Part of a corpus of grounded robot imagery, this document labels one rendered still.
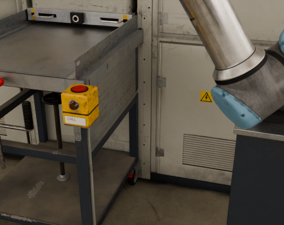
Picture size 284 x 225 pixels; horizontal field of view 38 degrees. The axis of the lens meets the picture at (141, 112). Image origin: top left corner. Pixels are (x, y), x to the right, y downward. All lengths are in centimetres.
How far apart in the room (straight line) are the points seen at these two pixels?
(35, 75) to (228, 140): 105
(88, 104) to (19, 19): 105
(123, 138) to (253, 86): 127
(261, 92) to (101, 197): 106
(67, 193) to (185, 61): 82
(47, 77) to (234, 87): 66
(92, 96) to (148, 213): 107
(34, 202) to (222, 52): 120
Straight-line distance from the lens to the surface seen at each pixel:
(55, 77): 142
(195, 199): 221
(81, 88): 116
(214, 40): 105
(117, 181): 202
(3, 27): 200
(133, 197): 221
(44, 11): 210
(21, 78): 149
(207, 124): 206
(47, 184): 205
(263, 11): 186
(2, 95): 246
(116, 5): 195
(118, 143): 227
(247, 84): 107
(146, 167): 229
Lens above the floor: 135
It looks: 26 degrees down
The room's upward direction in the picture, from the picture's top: straight up
